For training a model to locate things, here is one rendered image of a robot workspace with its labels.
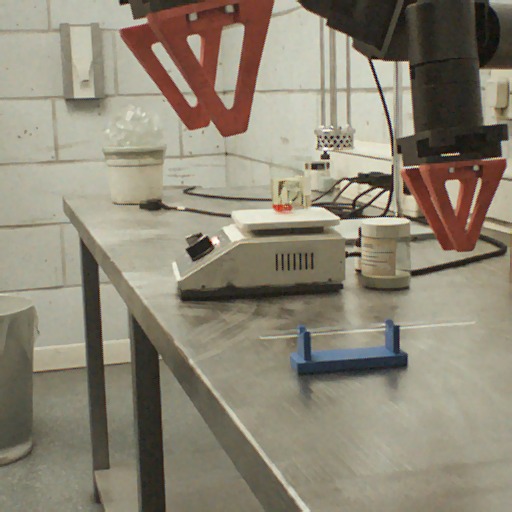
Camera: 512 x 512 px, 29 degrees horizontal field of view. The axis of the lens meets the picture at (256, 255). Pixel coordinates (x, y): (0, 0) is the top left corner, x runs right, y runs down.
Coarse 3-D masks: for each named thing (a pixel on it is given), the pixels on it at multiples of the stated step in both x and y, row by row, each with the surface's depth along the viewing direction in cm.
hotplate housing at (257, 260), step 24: (240, 240) 114; (264, 240) 114; (288, 240) 115; (312, 240) 115; (336, 240) 115; (216, 264) 114; (240, 264) 114; (264, 264) 114; (288, 264) 115; (312, 264) 115; (336, 264) 116; (192, 288) 114; (216, 288) 115; (240, 288) 115; (264, 288) 115; (288, 288) 116; (312, 288) 116; (336, 288) 116
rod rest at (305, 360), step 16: (384, 320) 87; (304, 336) 84; (384, 336) 88; (304, 352) 84; (320, 352) 87; (336, 352) 87; (352, 352) 86; (368, 352) 86; (384, 352) 86; (400, 352) 86; (304, 368) 84; (320, 368) 84; (336, 368) 84; (352, 368) 85; (368, 368) 85
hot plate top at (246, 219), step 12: (240, 216) 120; (252, 216) 119; (264, 216) 119; (276, 216) 119; (288, 216) 118; (300, 216) 118; (312, 216) 118; (324, 216) 118; (336, 216) 117; (252, 228) 114; (264, 228) 114
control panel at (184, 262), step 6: (222, 228) 125; (216, 234) 124; (222, 234) 122; (222, 240) 118; (228, 240) 116; (216, 246) 117; (222, 246) 115; (186, 252) 124; (210, 252) 115; (180, 258) 123; (186, 258) 121; (204, 258) 114; (180, 264) 119; (186, 264) 117; (192, 264) 115; (180, 270) 116; (186, 270) 114
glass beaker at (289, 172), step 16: (272, 160) 119; (288, 160) 118; (304, 160) 119; (272, 176) 120; (288, 176) 118; (304, 176) 119; (272, 192) 120; (288, 192) 119; (304, 192) 119; (272, 208) 121; (288, 208) 119; (304, 208) 120
